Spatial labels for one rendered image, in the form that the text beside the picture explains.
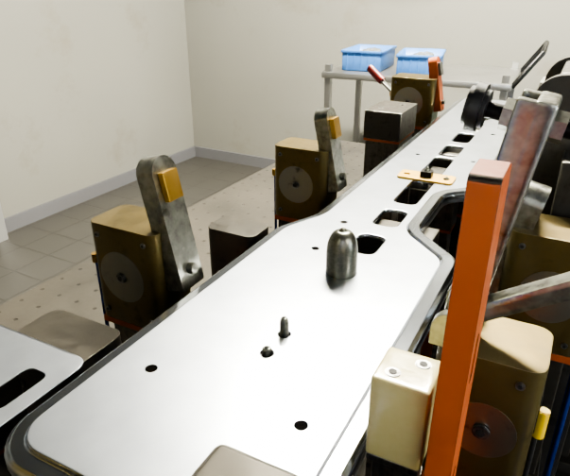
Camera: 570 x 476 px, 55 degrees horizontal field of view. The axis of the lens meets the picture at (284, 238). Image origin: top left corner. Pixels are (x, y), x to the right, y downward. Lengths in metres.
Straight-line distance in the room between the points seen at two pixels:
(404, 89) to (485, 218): 1.20
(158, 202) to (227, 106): 3.72
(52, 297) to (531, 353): 0.97
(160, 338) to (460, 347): 0.28
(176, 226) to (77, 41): 3.13
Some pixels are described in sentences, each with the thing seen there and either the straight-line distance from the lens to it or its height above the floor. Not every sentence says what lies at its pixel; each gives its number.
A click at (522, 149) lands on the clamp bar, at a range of 0.34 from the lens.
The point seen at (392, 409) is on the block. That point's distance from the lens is 0.34.
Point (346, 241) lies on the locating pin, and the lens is 0.55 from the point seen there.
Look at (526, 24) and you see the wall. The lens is 3.44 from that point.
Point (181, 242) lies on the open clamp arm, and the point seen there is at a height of 1.03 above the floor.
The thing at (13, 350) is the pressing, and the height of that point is 1.00.
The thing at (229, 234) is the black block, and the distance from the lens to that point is 0.69.
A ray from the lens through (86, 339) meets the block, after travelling 0.54.
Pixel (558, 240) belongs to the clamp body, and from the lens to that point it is 0.53.
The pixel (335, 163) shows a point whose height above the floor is 1.03.
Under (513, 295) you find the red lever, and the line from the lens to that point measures 0.39.
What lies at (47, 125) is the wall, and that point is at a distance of 3.52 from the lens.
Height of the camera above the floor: 1.27
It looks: 25 degrees down
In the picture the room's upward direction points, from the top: straight up
